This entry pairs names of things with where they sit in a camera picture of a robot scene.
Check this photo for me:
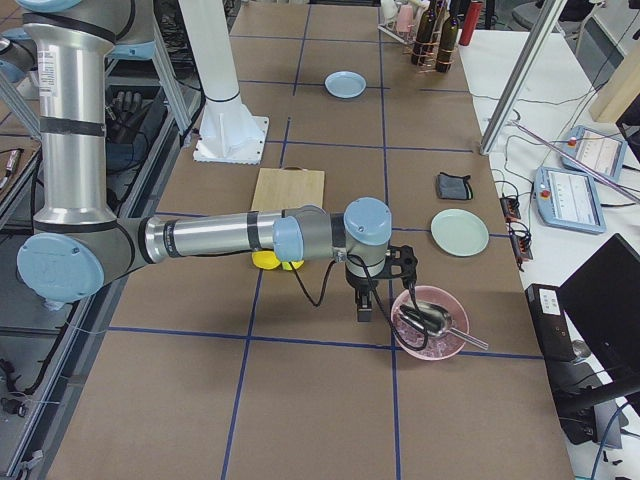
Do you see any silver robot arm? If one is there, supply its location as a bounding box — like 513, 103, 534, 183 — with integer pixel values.
17, 1, 417, 313

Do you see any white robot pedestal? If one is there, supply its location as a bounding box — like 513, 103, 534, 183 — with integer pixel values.
179, 0, 269, 165

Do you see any dark wine bottle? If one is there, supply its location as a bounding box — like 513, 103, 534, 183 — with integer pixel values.
435, 0, 460, 73
411, 1, 438, 65

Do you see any black computer box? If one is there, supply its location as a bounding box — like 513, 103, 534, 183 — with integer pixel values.
525, 283, 574, 362

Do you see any light blue plate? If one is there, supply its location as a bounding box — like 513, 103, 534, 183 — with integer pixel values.
324, 71, 367, 99

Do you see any red bottle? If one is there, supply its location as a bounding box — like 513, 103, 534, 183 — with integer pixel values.
459, 1, 484, 46

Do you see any black monitor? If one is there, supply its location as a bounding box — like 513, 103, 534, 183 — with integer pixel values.
559, 233, 639, 375

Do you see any blue teach pendant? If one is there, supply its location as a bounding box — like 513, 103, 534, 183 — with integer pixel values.
560, 125, 627, 181
534, 167, 606, 234

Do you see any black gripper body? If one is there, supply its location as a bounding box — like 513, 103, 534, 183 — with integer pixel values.
345, 245, 417, 309

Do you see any yellow lemon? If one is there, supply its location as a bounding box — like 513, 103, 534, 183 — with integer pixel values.
251, 250, 281, 270
281, 261, 304, 271

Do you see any metal ice scoop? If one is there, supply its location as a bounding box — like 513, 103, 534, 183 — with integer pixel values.
400, 302, 489, 351

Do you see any grey folded cloth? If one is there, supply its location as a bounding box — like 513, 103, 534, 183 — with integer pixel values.
436, 172, 474, 201

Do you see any aluminium frame post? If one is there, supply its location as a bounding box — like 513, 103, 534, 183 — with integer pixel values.
480, 0, 567, 155

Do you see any pink cup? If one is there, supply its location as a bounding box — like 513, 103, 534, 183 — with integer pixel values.
396, 4, 414, 33

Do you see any pink bowl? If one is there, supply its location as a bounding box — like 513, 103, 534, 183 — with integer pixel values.
391, 286, 469, 361

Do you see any light green plate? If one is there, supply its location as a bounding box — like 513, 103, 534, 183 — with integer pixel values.
431, 209, 489, 257

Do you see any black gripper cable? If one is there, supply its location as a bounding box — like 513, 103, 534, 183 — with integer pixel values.
290, 253, 431, 351

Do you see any wooden cutting board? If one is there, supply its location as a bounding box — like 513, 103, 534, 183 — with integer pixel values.
251, 168, 325, 211

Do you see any copper wire bottle rack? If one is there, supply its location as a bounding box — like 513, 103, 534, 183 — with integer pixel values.
411, 13, 459, 73

